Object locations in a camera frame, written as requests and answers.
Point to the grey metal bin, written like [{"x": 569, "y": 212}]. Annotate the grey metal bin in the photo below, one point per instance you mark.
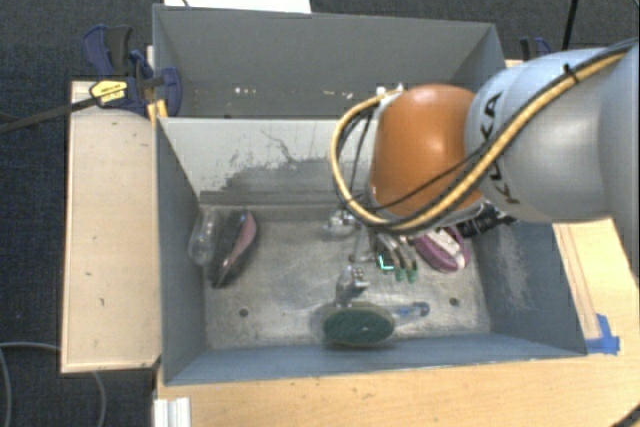
[{"x": 280, "y": 265}]

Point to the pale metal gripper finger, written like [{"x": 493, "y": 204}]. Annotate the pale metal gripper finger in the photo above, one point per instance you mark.
[
  {"x": 351, "y": 287},
  {"x": 360, "y": 246}
]

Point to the purple and white toy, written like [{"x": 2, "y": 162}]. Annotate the purple and white toy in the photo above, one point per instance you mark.
[{"x": 442, "y": 252}]

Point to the pale wood board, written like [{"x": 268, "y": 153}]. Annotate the pale wood board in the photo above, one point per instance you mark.
[{"x": 110, "y": 235}]

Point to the clear tube with blue tip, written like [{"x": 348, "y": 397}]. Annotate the clear tube with blue tip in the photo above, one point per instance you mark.
[{"x": 412, "y": 311}]

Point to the black cylinder on white bracket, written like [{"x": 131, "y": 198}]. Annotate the black cylinder on white bracket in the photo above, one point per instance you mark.
[{"x": 480, "y": 222}]

